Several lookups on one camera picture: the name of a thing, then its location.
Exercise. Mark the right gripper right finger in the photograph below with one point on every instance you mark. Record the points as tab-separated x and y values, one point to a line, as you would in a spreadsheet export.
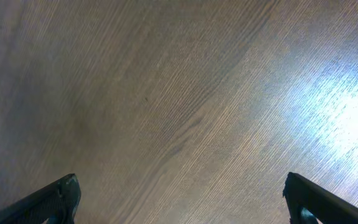
307	202

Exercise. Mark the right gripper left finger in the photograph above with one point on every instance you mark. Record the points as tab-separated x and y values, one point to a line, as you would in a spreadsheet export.
54	203

